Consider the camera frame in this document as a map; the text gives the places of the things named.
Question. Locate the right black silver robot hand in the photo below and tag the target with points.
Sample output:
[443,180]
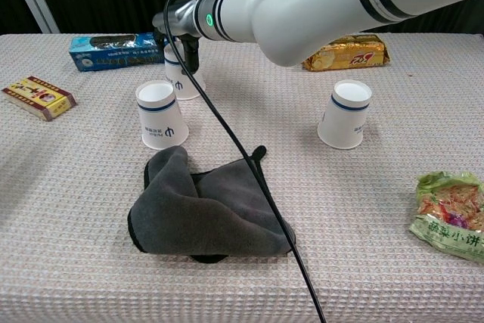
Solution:
[177,18]

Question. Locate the white paper cup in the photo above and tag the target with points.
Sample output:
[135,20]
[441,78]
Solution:
[346,118]
[160,118]
[177,86]

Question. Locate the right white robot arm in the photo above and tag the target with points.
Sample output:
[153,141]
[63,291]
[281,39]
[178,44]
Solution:
[310,13]

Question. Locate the blue cookie box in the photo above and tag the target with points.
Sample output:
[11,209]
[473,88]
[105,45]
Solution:
[113,56]

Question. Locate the yellow red small box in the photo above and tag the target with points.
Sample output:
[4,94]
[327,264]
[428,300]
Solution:
[38,98]

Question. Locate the gold cracker package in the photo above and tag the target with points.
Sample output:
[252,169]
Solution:
[348,56]

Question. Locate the grey microfibre cloth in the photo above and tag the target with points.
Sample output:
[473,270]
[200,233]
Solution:
[200,209]

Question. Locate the beige waffle tablecloth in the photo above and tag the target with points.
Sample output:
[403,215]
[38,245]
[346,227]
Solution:
[359,205]

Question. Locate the green snack bag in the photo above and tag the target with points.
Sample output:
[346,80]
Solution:
[450,213]

